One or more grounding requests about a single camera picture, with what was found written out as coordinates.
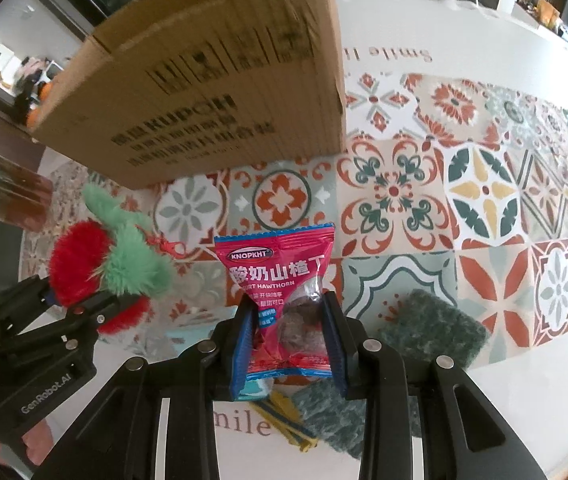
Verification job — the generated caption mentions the red strawberry plush toy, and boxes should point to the red strawberry plush toy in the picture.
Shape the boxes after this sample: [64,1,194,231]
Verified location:
[48,183,186,335]

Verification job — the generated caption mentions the yellow plastic clip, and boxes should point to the yellow plastic clip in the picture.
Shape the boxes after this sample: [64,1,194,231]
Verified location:
[250,391,319,453]

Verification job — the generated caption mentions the dark green fuzzy cloth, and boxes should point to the dark green fuzzy cloth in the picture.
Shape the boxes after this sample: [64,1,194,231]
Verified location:
[379,289,490,368]

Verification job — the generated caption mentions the red hawthorn snack packet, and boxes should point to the red hawthorn snack packet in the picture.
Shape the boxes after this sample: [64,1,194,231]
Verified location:
[214,223,335,380]

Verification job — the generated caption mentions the light blue tissue pack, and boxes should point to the light blue tissue pack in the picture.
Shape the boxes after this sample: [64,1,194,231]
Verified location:
[167,321,273,402]

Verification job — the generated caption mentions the operator left hand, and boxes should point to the operator left hand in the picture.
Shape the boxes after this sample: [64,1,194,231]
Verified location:
[0,419,55,466]

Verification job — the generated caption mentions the glass vase dried flowers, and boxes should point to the glass vase dried flowers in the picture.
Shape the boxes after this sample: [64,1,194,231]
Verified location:
[0,156,54,232]

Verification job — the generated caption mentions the orange fruit front left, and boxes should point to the orange fruit front left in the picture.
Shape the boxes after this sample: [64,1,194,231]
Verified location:
[26,106,42,129]

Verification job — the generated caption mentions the orange fruit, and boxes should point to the orange fruit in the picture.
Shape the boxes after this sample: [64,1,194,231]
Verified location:
[38,81,52,101]
[26,106,42,129]

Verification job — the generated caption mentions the orange fruit upper left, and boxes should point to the orange fruit upper left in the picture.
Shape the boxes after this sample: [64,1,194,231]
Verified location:
[38,81,52,101]

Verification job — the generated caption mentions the patterned tile tablecloth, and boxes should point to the patterned tile tablecloth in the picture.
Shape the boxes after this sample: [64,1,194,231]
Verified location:
[20,0,568,479]

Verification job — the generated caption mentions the brown cardboard box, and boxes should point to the brown cardboard box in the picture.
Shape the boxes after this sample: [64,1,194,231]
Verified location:
[32,0,346,188]

